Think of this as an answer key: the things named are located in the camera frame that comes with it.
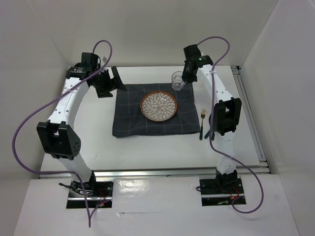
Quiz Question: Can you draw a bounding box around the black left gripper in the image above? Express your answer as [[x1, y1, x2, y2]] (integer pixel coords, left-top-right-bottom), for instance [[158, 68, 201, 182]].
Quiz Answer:
[[91, 66, 126, 98]]

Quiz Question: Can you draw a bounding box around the clear plastic cup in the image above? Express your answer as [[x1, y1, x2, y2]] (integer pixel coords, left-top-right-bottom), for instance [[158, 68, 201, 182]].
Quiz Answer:
[[171, 71, 186, 91]]

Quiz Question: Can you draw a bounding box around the dark checked cloth napkin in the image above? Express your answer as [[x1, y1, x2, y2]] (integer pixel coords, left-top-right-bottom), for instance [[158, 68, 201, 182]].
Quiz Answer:
[[112, 83, 200, 138]]

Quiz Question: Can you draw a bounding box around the floral plate orange rim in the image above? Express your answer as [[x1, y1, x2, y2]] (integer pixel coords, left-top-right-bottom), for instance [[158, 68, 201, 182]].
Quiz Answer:
[[140, 91, 178, 122]]

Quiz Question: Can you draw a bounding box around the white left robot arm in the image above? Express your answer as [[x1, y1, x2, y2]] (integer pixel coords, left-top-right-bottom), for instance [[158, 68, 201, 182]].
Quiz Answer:
[[36, 63, 126, 196]]

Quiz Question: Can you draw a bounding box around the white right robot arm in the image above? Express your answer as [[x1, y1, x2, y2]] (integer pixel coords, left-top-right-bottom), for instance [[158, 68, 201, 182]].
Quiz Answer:
[[182, 56, 242, 193]]

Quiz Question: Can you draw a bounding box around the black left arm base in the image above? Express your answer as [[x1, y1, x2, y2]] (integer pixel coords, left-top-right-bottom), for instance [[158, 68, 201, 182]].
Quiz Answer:
[[59, 180, 114, 209]]

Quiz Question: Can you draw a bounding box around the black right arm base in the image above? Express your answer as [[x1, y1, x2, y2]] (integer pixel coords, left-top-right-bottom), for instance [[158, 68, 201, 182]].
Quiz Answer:
[[195, 178, 246, 207]]

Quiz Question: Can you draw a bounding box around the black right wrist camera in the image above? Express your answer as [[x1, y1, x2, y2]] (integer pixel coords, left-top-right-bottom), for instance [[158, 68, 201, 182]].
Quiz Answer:
[[184, 44, 202, 61]]

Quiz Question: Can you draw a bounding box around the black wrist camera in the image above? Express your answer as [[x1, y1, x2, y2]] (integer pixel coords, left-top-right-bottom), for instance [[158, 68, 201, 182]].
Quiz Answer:
[[81, 52, 100, 71], [184, 44, 202, 61]]

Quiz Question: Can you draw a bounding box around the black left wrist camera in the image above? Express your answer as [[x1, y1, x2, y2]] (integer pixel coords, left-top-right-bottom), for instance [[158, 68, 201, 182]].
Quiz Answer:
[[81, 52, 100, 71]]

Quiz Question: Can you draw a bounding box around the gold fork green handle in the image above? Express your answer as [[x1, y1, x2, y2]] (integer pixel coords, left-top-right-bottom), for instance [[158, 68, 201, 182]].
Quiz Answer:
[[199, 109, 207, 140]]

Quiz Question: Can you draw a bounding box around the aluminium right side rail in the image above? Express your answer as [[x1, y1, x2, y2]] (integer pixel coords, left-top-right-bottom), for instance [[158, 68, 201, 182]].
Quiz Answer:
[[231, 66, 269, 170]]

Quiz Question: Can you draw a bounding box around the aluminium front table rail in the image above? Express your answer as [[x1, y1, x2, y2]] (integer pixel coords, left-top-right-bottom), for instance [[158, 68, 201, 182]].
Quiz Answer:
[[39, 162, 270, 178]]

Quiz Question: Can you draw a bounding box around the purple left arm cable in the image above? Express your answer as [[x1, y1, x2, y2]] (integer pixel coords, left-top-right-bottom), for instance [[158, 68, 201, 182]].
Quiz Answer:
[[12, 40, 114, 227]]

